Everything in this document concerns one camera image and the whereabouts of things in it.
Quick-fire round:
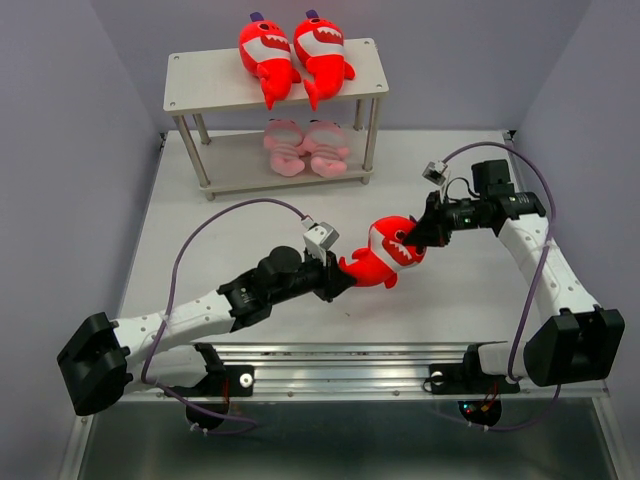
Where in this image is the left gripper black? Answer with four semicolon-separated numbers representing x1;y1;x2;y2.
269;245;355;305

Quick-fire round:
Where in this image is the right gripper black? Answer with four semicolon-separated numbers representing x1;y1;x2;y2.
401;189;489;247

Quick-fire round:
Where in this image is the red shark plush wall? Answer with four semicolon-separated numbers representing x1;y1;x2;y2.
346;216;426;289

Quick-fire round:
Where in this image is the pink striped plush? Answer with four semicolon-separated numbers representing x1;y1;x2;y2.
263;119;305;177
302;120;350;178

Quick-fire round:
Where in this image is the red shark plush mouth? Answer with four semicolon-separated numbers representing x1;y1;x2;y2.
293;10;356;111

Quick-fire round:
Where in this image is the red shark plush back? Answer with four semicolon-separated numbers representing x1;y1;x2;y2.
238;12;302;110

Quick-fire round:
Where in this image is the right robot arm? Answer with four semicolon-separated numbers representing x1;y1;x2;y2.
403;160;625;390

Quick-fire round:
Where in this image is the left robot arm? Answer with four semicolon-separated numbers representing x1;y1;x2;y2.
57;246;356;416

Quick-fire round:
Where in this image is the white two-tier shelf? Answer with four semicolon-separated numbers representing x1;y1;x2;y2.
163;38;389;201

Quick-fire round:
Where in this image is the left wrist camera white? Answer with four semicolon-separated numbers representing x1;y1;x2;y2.
301;216;339;263

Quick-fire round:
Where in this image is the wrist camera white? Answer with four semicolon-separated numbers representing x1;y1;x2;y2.
422;161;450;199
301;216;339;263

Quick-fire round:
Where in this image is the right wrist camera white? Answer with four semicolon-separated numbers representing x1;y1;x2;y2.
422;161;450;199

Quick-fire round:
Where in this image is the aluminium rail frame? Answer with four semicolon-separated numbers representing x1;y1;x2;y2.
58;129;631;480

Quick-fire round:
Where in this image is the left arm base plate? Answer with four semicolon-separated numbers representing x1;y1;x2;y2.
170;364;255;398

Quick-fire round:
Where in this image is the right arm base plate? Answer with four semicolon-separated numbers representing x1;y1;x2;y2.
422;363;520;396

